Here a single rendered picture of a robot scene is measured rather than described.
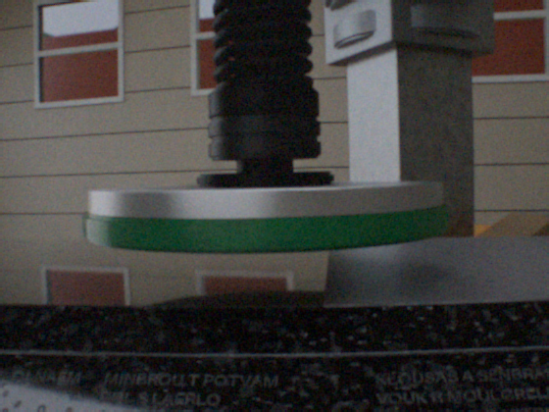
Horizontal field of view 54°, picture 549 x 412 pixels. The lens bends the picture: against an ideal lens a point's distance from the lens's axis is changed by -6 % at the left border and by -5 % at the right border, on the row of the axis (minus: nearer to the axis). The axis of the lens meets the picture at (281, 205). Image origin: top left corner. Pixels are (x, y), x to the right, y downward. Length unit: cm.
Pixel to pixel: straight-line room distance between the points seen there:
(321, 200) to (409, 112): 86
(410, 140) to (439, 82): 14
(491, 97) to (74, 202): 523
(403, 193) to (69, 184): 742
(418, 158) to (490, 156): 529
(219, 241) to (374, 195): 7
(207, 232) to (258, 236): 2
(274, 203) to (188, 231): 4
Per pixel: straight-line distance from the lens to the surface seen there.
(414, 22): 109
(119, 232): 27
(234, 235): 24
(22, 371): 29
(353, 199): 25
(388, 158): 110
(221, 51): 34
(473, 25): 116
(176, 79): 699
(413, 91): 111
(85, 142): 751
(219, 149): 33
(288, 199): 24
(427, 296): 30
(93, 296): 32
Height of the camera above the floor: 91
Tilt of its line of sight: 3 degrees down
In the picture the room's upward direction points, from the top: 1 degrees counter-clockwise
